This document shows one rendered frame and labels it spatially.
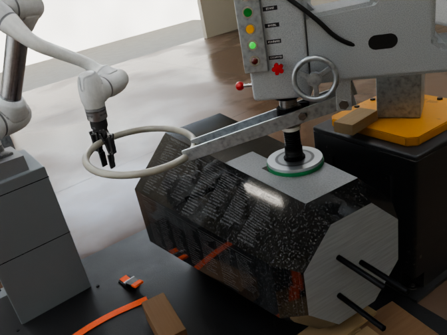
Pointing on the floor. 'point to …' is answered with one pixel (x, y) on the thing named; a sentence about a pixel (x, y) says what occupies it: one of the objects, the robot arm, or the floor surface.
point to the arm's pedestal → (36, 245)
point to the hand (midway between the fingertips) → (107, 160)
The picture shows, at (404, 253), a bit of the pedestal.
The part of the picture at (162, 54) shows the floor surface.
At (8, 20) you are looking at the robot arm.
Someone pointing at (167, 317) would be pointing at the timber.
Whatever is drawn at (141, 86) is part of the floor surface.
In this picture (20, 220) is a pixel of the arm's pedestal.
